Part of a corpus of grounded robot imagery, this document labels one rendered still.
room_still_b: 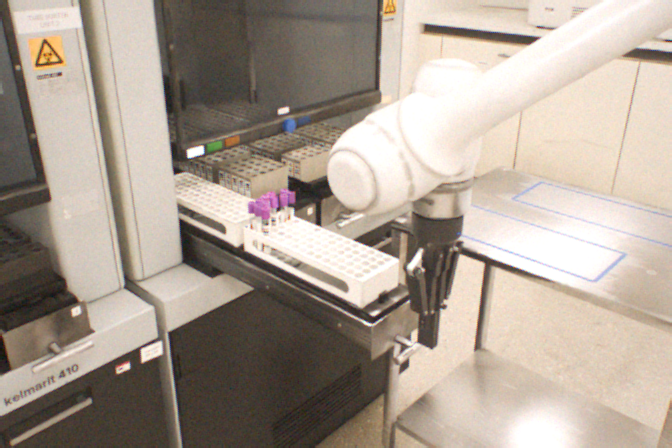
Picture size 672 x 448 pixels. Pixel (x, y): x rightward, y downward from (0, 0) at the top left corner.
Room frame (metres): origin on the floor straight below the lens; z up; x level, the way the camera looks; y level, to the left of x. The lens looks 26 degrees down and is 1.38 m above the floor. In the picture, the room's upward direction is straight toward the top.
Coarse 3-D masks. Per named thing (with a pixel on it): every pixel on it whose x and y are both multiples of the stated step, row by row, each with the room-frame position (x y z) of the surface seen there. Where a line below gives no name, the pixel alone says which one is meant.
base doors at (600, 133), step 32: (608, 64) 2.93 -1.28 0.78; (640, 64) 2.84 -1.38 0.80; (576, 96) 3.01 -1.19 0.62; (608, 96) 2.92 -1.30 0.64; (640, 96) 2.82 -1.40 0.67; (512, 128) 3.22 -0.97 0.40; (544, 128) 3.10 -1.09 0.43; (576, 128) 3.00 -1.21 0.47; (608, 128) 2.90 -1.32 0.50; (640, 128) 2.80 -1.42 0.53; (480, 160) 3.33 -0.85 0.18; (512, 160) 3.20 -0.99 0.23; (544, 160) 3.09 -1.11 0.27; (576, 160) 2.98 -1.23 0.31; (608, 160) 2.88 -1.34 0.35; (640, 160) 2.78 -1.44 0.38; (608, 192) 2.86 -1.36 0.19; (640, 192) 2.76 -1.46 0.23
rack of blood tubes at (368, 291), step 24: (264, 240) 1.03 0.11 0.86; (288, 240) 1.02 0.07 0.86; (312, 240) 1.02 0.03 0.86; (336, 240) 1.02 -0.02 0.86; (288, 264) 0.99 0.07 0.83; (312, 264) 0.94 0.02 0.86; (336, 264) 0.94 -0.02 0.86; (360, 264) 0.93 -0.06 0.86; (384, 264) 0.93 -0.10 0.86; (336, 288) 0.94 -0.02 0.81; (360, 288) 0.87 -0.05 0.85; (384, 288) 0.91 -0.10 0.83
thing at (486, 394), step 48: (480, 192) 1.35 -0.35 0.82; (528, 192) 1.35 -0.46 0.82; (576, 192) 1.35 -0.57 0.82; (480, 240) 1.10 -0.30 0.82; (528, 240) 1.10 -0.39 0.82; (576, 240) 1.10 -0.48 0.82; (624, 240) 1.10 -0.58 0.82; (576, 288) 0.93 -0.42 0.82; (624, 288) 0.93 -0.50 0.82; (480, 336) 1.49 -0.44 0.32; (480, 384) 1.33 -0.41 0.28; (528, 384) 1.33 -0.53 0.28; (384, 432) 1.19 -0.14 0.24; (432, 432) 1.16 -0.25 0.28; (480, 432) 1.16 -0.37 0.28; (528, 432) 1.16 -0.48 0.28; (576, 432) 1.16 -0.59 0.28; (624, 432) 1.16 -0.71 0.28
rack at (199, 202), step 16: (176, 176) 1.33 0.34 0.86; (192, 176) 1.33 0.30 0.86; (176, 192) 1.24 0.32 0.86; (192, 192) 1.24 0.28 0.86; (208, 192) 1.24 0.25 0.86; (224, 192) 1.24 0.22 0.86; (192, 208) 1.18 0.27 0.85; (208, 208) 1.16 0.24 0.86; (224, 208) 1.17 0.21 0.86; (240, 208) 1.16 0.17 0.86; (208, 224) 1.20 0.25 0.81; (224, 224) 1.11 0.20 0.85; (240, 224) 1.09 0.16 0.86; (240, 240) 1.09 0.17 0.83
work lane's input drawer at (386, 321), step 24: (192, 240) 1.16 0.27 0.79; (216, 240) 1.12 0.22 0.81; (216, 264) 1.10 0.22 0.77; (240, 264) 1.05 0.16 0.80; (264, 264) 1.02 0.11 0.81; (264, 288) 1.01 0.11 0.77; (288, 288) 0.96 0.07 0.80; (312, 288) 0.94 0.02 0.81; (312, 312) 0.92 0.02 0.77; (336, 312) 0.88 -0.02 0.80; (360, 312) 0.86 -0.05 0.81; (384, 312) 0.87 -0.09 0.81; (408, 312) 0.90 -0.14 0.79; (360, 336) 0.85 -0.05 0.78; (384, 336) 0.86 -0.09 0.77
